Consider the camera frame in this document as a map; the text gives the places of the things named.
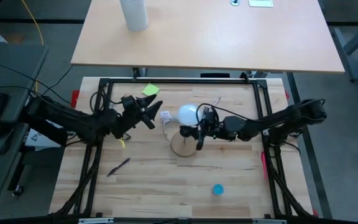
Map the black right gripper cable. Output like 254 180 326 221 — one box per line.
196 103 229 125

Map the wooden base table lamp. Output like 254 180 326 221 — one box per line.
170 125 198 157

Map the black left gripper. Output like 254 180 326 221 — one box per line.
112 93 164 139

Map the black computer mouse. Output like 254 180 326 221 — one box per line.
0 129 16 156

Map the black aluminium table frame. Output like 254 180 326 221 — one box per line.
53 77 316 218

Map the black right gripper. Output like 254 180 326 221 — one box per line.
187 120 227 151

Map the green sticky note pad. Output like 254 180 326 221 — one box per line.
141 83 160 96

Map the white lightbulb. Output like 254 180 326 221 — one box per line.
178 104 203 126

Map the light wooden side table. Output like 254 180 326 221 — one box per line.
70 0 346 75

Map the pink pen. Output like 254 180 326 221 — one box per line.
260 151 269 180

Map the yellow cable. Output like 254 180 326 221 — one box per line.
20 0 45 103

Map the white rectangular device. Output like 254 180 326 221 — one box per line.
248 0 274 8

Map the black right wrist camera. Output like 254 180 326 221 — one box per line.
201 105 219 124

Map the dark purple pen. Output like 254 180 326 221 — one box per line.
106 157 131 178

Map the white paper sheet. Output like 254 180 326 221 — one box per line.
25 119 70 149

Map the silver aluminium bracket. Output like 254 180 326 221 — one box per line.
78 217 115 224
252 218 288 224

